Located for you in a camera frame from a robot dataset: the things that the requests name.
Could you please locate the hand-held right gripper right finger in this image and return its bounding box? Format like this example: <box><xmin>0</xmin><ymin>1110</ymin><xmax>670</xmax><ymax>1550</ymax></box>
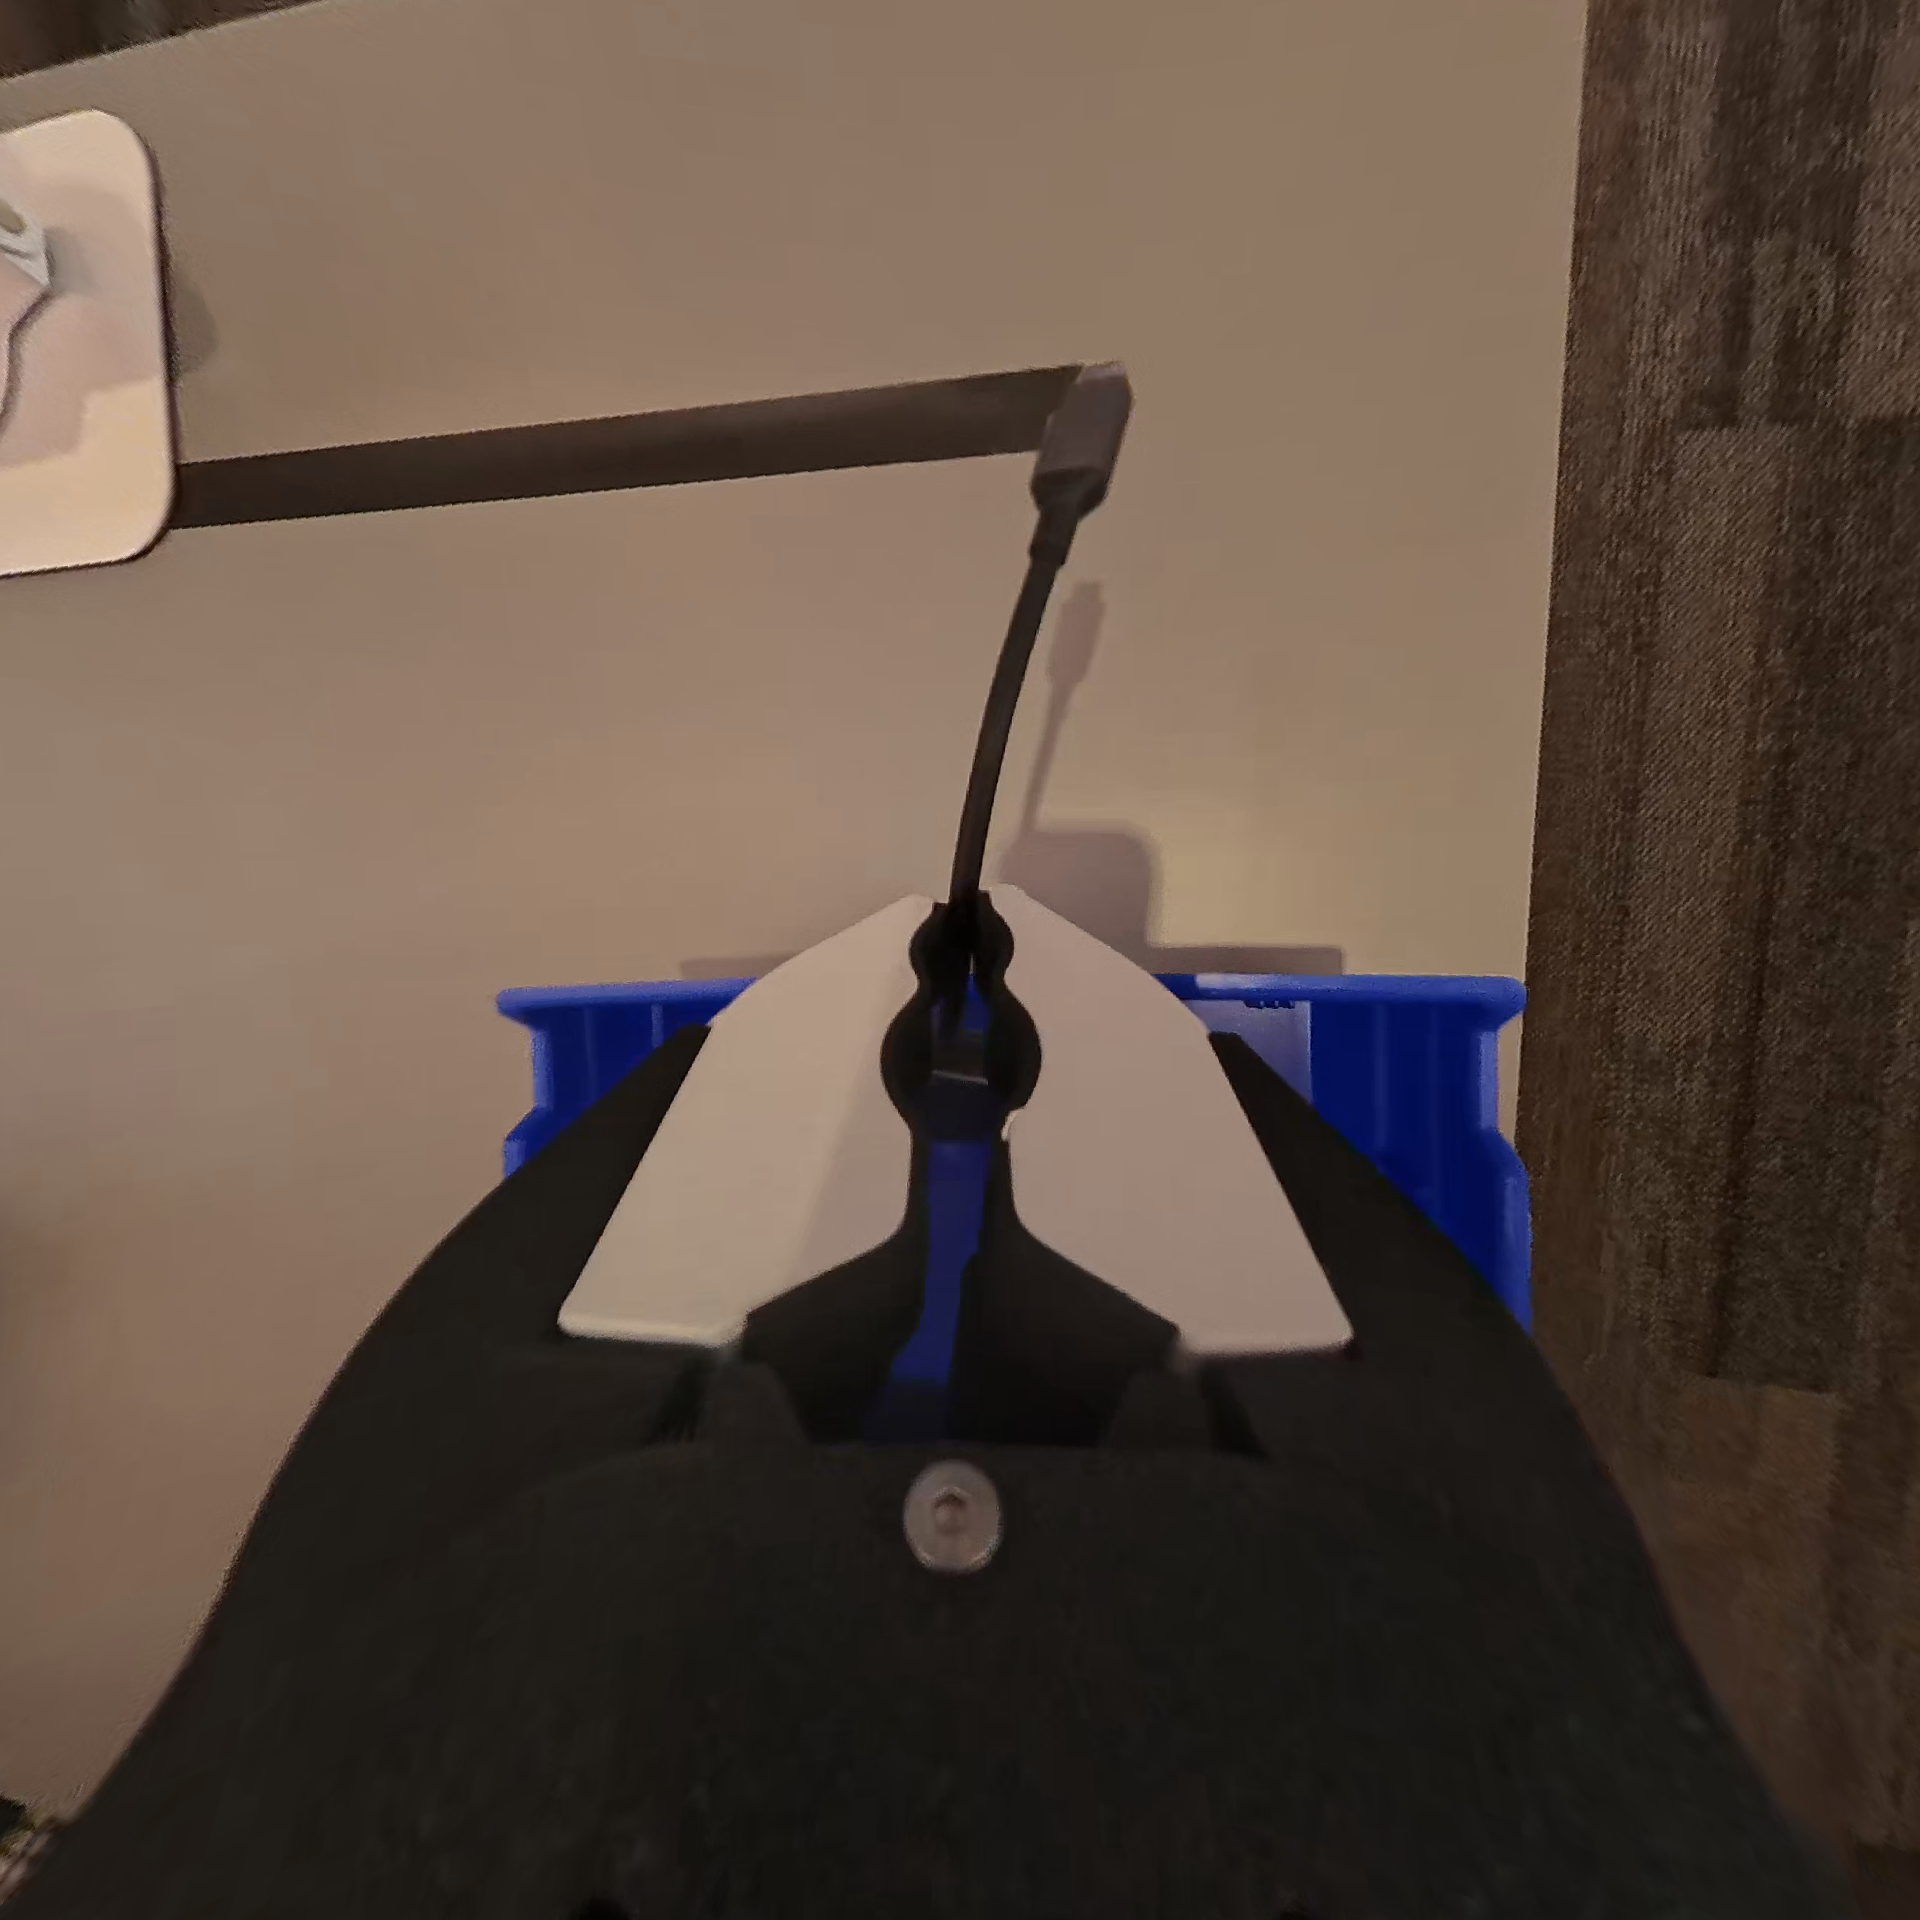
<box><xmin>975</xmin><ymin>882</ymin><xmax>1363</xmax><ymax>1370</ymax></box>

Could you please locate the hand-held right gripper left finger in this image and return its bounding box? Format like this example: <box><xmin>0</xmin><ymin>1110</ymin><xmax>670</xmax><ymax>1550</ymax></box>
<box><xmin>556</xmin><ymin>891</ymin><xmax>968</xmax><ymax>1368</ymax></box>

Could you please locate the blue plastic bin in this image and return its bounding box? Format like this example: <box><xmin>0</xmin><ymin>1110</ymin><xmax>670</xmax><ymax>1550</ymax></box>
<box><xmin>495</xmin><ymin>971</ymin><xmax>1536</xmax><ymax>1443</ymax></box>

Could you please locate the black hub cable with plug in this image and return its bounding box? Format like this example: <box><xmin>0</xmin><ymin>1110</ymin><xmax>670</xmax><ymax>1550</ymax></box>
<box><xmin>930</xmin><ymin>360</ymin><xmax>1136</xmax><ymax>1096</ymax></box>

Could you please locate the black table cable channel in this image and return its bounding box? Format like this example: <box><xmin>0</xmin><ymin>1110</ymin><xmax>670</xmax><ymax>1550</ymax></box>
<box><xmin>172</xmin><ymin>364</ymin><xmax>1088</xmax><ymax>531</ymax></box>

